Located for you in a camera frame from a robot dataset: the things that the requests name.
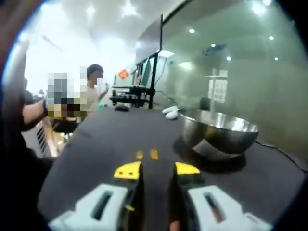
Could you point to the person's dark clothing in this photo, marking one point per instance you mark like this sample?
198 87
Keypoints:
16 183

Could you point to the dark grey table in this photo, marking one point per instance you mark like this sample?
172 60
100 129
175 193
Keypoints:
115 134

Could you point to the small black flat object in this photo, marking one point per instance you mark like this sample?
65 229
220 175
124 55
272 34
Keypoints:
121 108

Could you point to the black metal desk frame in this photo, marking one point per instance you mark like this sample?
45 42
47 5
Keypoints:
134 96

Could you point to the stainless steel bowl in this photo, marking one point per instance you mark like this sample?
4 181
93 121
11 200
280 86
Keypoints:
216 134

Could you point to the red square wall decoration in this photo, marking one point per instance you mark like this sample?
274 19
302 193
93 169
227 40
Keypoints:
123 73

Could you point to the yellow QQ candy piece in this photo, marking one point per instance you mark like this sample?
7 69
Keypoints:
140 154
153 154

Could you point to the person's right hand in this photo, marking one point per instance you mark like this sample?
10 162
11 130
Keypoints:
175 223

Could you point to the black object behind controllers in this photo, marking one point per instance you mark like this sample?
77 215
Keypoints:
205 104

